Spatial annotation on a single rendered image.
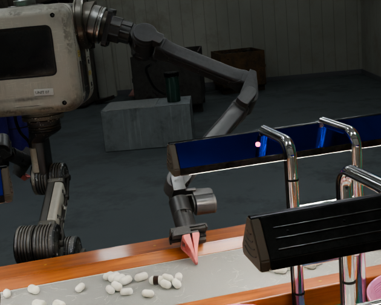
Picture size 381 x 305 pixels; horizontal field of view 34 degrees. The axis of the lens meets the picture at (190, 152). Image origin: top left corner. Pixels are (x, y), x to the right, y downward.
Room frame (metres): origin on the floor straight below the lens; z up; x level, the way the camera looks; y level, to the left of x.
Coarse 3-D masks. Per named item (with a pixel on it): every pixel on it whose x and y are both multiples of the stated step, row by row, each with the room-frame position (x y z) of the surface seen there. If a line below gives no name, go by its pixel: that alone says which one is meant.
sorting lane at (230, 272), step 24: (168, 264) 1.58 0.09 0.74; (192, 264) 1.56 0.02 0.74; (216, 264) 1.55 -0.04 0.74; (240, 264) 1.53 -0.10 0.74; (336, 264) 1.47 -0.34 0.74; (24, 288) 1.51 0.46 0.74; (48, 288) 1.50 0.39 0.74; (72, 288) 1.48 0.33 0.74; (96, 288) 1.47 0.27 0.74; (144, 288) 1.44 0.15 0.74; (192, 288) 1.42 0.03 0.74; (216, 288) 1.40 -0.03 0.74; (240, 288) 1.39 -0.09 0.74
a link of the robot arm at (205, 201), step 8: (176, 184) 1.68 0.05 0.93; (184, 184) 1.68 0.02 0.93; (176, 192) 1.68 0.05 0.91; (184, 192) 1.69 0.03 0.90; (192, 192) 1.70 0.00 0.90; (200, 192) 1.70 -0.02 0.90; (208, 192) 1.70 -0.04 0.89; (200, 200) 1.67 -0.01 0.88; (208, 200) 1.67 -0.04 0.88; (216, 200) 1.67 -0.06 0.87; (200, 208) 1.66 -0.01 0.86; (208, 208) 1.67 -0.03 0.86; (216, 208) 1.67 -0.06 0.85
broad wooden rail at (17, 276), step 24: (168, 240) 1.69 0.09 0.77; (216, 240) 1.65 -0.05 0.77; (240, 240) 1.66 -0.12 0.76; (24, 264) 1.61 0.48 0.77; (48, 264) 1.59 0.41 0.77; (72, 264) 1.58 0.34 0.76; (96, 264) 1.57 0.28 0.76; (120, 264) 1.58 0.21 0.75; (144, 264) 1.58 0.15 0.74; (0, 288) 1.51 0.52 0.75
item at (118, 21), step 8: (112, 16) 2.06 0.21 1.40; (112, 24) 2.04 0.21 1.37; (120, 24) 2.05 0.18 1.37; (128, 24) 2.06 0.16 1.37; (104, 32) 2.04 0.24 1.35; (112, 32) 2.04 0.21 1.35; (120, 32) 2.05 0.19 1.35; (128, 32) 2.05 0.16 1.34; (104, 40) 2.04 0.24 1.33; (112, 40) 2.06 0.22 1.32; (120, 40) 2.06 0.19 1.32; (128, 40) 2.10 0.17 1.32
